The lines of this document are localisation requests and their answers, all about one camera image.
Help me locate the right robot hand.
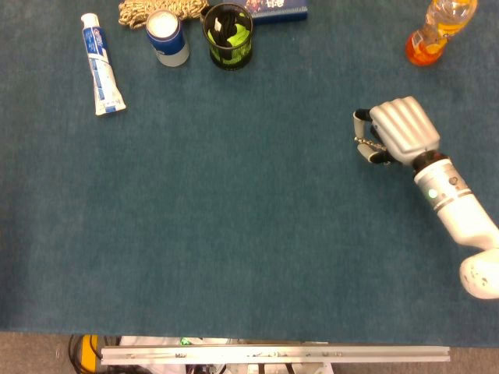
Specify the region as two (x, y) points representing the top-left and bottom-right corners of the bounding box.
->
(352, 96), (441, 166)

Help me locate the metal bead chain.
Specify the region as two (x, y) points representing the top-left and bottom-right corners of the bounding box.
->
(353, 136), (388, 152)

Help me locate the orange juice bottle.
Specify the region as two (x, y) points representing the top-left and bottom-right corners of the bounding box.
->
(405, 0), (479, 67)

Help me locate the blue printed box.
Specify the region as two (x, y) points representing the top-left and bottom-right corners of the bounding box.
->
(210, 0), (309, 26)

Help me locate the black mesh pen holder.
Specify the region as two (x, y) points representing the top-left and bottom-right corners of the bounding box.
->
(202, 2), (254, 72)

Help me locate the white blue cylindrical can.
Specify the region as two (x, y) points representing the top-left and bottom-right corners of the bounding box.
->
(145, 9), (191, 68)

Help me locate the white blue toothpaste tube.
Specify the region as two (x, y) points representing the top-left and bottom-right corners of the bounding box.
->
(80, 12), (128, 117)

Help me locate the yellow black device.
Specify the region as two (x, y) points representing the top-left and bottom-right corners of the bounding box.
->
(80, 334), (99, 373)

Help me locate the green black cable bundle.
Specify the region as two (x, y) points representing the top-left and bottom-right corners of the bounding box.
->
(206, 11), (249, 48)

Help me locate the silver aluminium rail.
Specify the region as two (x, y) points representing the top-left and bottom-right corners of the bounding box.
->
(100, 344), (451, 366)

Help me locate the beige coiled rope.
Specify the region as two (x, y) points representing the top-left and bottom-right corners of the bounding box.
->
(118, 0), (210, 30)

